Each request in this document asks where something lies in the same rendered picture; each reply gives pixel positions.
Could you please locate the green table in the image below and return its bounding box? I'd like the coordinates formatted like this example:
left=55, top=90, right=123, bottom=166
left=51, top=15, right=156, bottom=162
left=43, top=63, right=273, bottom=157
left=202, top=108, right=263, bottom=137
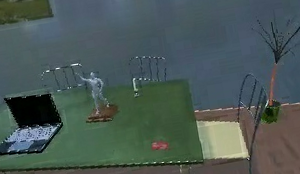
left=0, top=67, right=207, bottom=174

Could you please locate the grey figure statue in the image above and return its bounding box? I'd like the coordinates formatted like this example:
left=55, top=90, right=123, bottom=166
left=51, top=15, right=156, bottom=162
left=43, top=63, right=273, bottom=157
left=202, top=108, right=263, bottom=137
left=75, top=66, right=121, bottom=126

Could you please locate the small red flat object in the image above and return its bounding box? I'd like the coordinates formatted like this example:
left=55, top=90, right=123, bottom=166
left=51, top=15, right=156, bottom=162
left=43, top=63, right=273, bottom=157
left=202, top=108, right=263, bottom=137
left=150, top=139, right=171, bottom=154

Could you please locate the black laptop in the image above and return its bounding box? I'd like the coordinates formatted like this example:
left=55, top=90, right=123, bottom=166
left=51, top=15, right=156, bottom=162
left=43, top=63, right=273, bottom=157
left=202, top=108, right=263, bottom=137
left=0, top=88, right=68, bottom=161

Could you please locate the bare plant in green pot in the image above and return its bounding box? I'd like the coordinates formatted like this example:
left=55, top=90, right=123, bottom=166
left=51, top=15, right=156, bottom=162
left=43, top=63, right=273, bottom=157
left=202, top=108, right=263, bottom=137
left=243, top=8, right=300, bottom=126

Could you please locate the green framed picture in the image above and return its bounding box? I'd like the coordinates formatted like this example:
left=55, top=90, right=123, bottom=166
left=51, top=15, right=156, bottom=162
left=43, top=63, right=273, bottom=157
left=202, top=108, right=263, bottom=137
left=0, top=0, right=55, bottom=27

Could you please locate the metal wire chair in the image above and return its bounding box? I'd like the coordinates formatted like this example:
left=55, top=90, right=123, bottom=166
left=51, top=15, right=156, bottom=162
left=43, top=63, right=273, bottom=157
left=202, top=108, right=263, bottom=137
left=39, top=62, right=88, bottom=96
left=230, top=71, right=282, bottom=174
left=126, top=51, right=170, bottom=88

